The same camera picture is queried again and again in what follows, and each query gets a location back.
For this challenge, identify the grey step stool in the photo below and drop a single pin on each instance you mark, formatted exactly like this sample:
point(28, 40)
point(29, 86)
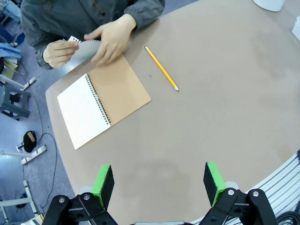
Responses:
point(14, 103)

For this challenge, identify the person in grey jacket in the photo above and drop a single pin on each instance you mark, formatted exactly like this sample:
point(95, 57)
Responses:
point(70, 18)

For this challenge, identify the white round trash bin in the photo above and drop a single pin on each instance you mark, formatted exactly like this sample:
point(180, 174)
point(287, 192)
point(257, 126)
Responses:
point(269, 4)

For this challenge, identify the blue cloth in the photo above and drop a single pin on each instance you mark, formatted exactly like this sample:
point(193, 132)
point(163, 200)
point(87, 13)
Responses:
point(9, 50)

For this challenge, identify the white aluminium frame rails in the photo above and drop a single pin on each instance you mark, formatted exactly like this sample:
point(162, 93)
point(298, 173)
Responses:
point(281, 178)

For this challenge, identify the black round object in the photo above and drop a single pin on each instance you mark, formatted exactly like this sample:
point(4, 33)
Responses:
point(29, 143)

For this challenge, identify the brown spiral notebook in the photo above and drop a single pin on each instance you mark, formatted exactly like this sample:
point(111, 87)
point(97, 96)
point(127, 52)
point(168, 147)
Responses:
point(122, 91)

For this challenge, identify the torn white notebook sheet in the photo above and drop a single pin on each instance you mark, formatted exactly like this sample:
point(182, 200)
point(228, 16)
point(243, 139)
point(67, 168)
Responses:
point(87, 49)

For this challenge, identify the person's right forearm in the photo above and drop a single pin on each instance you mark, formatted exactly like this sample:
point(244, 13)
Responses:
point(38, 56)

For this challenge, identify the person's left forearm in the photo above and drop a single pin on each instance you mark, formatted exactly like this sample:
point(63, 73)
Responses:
point(147, 11)

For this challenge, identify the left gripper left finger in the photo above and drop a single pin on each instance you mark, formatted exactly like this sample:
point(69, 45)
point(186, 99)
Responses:
point(103, 187)

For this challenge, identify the white desk foot bar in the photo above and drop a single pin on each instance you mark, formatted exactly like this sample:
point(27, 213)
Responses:
point(29, 83)
point(35, 153)

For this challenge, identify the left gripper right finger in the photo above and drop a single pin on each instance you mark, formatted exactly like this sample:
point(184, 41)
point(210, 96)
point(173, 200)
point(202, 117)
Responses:
point(214, 185)

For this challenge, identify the person's right hand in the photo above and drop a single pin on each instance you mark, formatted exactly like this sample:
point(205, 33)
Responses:
point(57, 54)

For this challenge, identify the person's left hand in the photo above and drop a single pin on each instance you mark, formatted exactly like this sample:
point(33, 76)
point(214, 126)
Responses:
point(114, 37)

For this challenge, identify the yellow pencil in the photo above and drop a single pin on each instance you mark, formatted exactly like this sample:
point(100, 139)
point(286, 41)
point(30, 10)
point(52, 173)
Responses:
point(161, 68)

